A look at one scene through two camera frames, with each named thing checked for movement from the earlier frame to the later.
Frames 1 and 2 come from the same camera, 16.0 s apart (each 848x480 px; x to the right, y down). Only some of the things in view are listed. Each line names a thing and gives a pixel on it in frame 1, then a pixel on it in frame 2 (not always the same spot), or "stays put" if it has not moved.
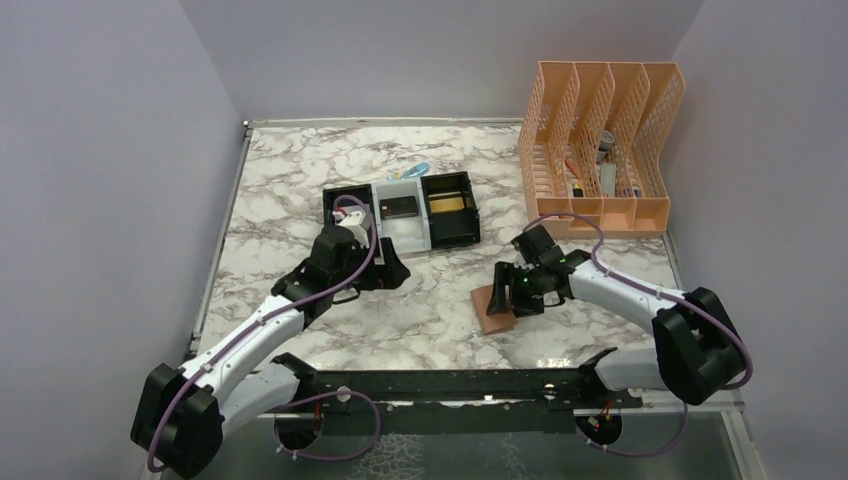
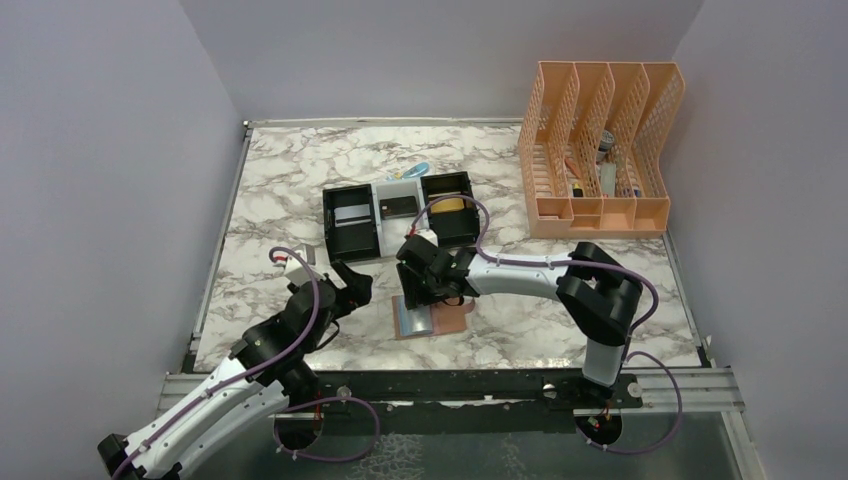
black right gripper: [505, 274] → [413, 296]
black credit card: [398, 207] stays put
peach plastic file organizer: [591, 143] stays put
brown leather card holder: [490, 323] → [429, 320]
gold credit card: [446, 204] stays put
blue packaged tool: [412, 171] stays put
